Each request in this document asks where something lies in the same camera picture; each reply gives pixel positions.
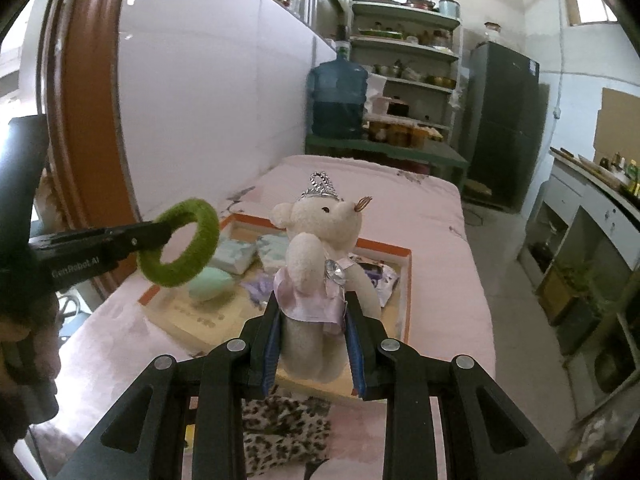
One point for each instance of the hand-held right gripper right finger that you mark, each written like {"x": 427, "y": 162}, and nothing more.
{"x": 356, "y": 360}

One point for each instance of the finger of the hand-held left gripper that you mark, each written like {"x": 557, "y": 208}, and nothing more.
{"x": 140, "y": 240}

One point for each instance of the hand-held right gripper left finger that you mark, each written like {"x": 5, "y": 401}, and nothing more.
{"x": 270, "y": 360}

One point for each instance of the orange edged cardboard box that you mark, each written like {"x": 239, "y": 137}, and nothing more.
{"x": 210, "y": 317}

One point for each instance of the mint green sponge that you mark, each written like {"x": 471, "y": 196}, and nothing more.
{"x": 210, "y": 285}

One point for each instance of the cream teddy bear pink dress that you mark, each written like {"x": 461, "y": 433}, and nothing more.
{"x": 315, "y": 255}

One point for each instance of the person's left hand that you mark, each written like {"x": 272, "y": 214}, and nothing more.
{"x": 46, "y": 355}

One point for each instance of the lavender patterned packet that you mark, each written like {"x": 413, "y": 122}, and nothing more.
{"x": 260, "y": 290}

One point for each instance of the leopard print cloth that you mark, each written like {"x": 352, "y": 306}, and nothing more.
{"x": 285, "y": 435}

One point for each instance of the white purple snack bag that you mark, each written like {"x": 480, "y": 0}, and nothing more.
{"x": 385, "y": 282}

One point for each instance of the brown wooden headboard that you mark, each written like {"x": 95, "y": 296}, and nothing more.
{"x": 85, "y": 110}

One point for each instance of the pale green tissue pack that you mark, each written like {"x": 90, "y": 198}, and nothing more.
{"x": 235, "y": 257}

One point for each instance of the white floral tissue pack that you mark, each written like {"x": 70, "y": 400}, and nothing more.
{"x": 271, "y": 252}

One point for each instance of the green wooden bench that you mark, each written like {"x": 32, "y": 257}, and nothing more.
{"x": 435, "y": 152}

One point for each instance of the potted green plant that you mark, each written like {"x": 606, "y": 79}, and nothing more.
{"x": 567, "y": 290}

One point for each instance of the blue water jug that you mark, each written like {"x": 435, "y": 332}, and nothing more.
{"x": 337, "y": 90}

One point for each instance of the grey kitchen counter cabinet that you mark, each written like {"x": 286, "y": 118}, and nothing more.
{"x": 565, "y": 185}

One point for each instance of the dark grey refrigerator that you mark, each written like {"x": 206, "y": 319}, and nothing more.
{"x": 500, "y": 125}

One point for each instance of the green metal storage shelf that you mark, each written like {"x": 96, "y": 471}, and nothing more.
{"x": 405, "y": 10}

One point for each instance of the glass jar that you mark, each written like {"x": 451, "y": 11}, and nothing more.
{"x": 492, "y": 34}

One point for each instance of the brown cardboard wall panel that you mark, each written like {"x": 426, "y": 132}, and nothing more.
{"x": 620, "y": 120}

